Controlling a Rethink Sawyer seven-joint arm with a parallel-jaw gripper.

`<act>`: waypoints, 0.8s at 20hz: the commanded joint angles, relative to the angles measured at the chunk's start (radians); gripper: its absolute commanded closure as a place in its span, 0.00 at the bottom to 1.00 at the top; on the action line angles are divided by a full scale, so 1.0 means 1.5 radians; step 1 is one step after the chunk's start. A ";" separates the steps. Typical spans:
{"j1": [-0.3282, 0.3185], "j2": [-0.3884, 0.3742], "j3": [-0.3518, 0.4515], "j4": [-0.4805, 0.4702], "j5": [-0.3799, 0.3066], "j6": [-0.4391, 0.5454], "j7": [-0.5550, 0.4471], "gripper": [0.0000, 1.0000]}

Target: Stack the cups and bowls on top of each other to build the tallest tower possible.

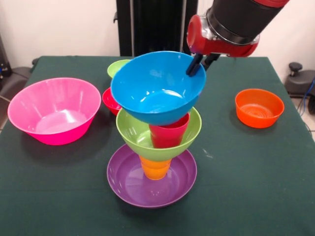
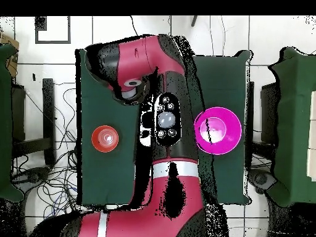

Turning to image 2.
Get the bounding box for orange plastic bowl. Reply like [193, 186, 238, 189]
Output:
[91, 125, 120, 153]

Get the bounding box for large pink plastic bowl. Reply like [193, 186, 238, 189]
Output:
[193, 106, 242, 156]

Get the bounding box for dark green table cloth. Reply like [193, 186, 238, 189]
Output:
[75, 48, 253, 206]

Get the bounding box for black metal stand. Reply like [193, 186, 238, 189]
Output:
[10, 78, 56, 166]
[246, 81, 255, 151]

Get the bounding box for black box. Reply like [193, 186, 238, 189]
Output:
[260, 82, 281, 144]

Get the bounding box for green-clothed side table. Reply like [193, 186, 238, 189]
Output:
[267, 46, 316, 208]
[0, 43, 25, 203]

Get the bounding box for cardboard box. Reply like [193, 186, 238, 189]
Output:
[0, 33, 20, 78]

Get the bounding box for thin black cable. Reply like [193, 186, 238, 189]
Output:
[130, 15, 139, 36]

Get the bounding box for tangle of floor cables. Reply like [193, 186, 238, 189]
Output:
[10, 82, 82, 218]

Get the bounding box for black pedestal leg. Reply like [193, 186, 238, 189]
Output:
[248, 168, 277, 194]
[12, 167, 51, 192]

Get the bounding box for black square floor frame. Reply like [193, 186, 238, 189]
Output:
[34, 15, 72, 44]

